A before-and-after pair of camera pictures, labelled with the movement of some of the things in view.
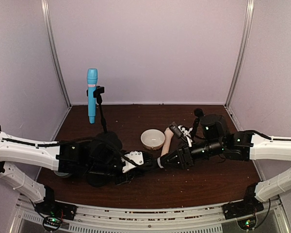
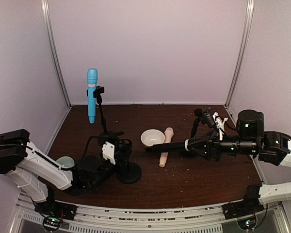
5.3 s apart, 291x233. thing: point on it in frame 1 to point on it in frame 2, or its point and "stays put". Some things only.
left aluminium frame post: [47, 13] stays put
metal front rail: [270, 219] stays put
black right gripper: [185, 158] to [211, 148]
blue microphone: [92, 74] stays put
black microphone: [150, 160] to [184, 145]
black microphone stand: [198, 112] stays put
